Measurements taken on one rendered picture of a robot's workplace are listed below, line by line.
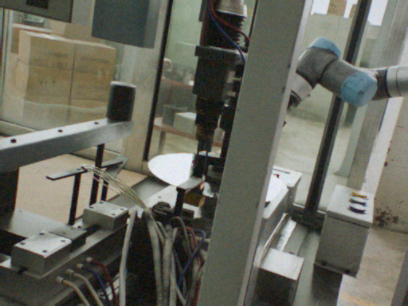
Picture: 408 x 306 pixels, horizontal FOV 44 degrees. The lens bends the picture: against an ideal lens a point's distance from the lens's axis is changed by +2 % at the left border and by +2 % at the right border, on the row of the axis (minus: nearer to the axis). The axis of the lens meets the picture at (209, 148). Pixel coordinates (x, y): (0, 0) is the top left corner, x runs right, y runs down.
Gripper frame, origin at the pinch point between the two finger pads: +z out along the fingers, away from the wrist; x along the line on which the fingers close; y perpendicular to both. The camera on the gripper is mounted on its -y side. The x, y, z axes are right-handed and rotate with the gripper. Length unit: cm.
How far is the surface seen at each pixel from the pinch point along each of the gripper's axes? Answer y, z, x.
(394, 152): -262, -89, 120
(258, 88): 78, -4, -10
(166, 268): 41.5, 21.8, -1.0
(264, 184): 77, 2, -4
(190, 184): 26.0, 10.3, -5.8
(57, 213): -5.9, 39.8, -24.5
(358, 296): -152, 11, 118
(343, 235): 0.2, -2.4, 33.1
